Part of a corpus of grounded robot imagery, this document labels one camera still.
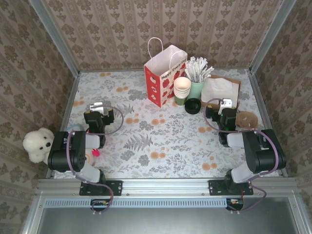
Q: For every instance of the white wrapped straws bundle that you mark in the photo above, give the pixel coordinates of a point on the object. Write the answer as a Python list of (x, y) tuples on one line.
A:
[(197, 68)]

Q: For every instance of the brown cardboard tray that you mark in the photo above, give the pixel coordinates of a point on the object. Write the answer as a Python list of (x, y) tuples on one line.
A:
[(229, 79)]

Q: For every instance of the pink cream plush toy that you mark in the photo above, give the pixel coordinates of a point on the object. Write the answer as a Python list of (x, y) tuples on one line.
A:
[(95, 152)]

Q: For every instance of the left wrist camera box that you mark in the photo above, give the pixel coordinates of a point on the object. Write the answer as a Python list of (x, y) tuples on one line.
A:
[(96, 106)]

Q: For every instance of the white teddy bear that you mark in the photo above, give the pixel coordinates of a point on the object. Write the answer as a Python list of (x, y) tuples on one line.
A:
[(36, 143)]

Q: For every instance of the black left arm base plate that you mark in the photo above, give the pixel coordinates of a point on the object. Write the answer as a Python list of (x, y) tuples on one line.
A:
[(117, 187)]

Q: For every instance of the stack of black cup lids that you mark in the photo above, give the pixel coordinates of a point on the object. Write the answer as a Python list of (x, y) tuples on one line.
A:
[(192, 104)]

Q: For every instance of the stack of paper cups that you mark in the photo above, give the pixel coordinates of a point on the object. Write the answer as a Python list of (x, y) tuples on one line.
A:
[(182, 84)]

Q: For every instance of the light blue alarm clock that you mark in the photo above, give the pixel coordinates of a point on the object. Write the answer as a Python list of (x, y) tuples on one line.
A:
[(75, 125)]

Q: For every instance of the floral patterned tablecloth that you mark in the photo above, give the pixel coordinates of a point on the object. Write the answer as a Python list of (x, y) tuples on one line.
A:
[(170, 158)]

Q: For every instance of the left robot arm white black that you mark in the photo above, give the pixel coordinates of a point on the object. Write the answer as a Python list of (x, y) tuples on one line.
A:
[(61, 156)]

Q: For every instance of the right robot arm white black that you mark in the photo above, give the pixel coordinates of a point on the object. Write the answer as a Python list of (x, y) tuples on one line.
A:
[(263, 156)]

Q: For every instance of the aluminium frame post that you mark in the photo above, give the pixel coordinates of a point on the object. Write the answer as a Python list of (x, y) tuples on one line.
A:
[(271, 36), (55, 36)]

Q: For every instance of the aluminium front rail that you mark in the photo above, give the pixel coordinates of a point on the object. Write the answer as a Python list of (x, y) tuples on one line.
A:
[(165, 186)]

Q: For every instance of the black controller board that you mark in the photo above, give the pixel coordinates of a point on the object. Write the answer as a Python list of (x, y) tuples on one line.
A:
[(235, 202), (100, 203)]

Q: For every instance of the grey metal panel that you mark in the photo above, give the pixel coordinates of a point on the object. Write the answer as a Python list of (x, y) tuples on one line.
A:
[(165, 221)]

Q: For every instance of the brown plush toy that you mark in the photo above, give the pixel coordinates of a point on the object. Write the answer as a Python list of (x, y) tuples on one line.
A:
[(246, 119)]

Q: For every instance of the white red paper gift bag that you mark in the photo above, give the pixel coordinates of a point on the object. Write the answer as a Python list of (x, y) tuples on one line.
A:
[(156, 83)]

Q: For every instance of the aluminium side rail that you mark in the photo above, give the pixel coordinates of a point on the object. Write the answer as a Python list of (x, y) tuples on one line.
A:
[(69, 102), (263, 109)]

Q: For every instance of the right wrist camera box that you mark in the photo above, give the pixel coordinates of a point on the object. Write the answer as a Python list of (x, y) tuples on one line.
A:
[(226, 102)]

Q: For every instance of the pale green straw holder cup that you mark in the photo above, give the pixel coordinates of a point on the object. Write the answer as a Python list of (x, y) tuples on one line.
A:
[(196, 90)]

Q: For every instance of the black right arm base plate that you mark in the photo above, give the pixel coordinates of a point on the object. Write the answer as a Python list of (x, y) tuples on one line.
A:
[(214, 187)]

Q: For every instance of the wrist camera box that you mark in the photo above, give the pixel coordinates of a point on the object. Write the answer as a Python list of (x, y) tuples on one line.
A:
[(96, 106), (226, 102)]

